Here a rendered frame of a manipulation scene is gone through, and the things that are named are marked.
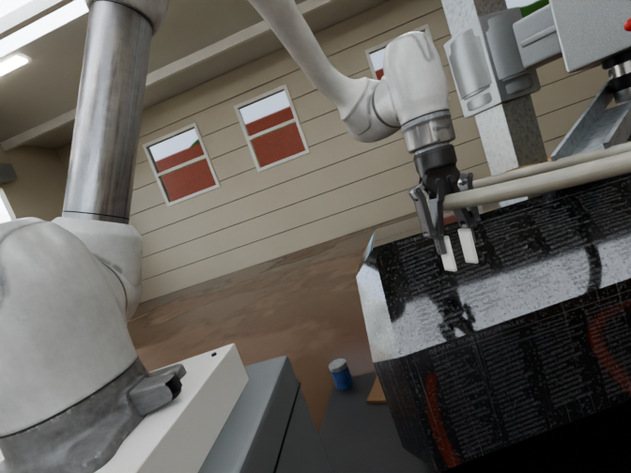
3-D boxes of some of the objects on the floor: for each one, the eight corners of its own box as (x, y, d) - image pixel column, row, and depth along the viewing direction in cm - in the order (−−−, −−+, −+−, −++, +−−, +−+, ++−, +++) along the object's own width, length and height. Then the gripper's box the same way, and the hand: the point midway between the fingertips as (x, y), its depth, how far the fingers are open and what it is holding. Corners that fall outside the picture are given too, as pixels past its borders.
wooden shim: (379, 372, 187) (378, 369, 186) (397, 371, 182) (396, 368, 182) (367, 403, 165) (366, 401, 165) (387, 403, 160) (386, 400, 160)
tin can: (348, 376, 193) (341, 356, 192) (357, 383, 184) (348, 361, 182) (333, 385, 190) (325, 364, 188) (341, 392, 180) (332, 371, 179)
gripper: (403, 154, 59) (437, 282, 61) (483, 133, 64) (512, 253, 66) (383, 162, 67) (413, 278, 68) (455, 144, 71) (483, 252, 73)
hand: (457, 251), depth 67 cm, fingers closed on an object, 4 cm apart
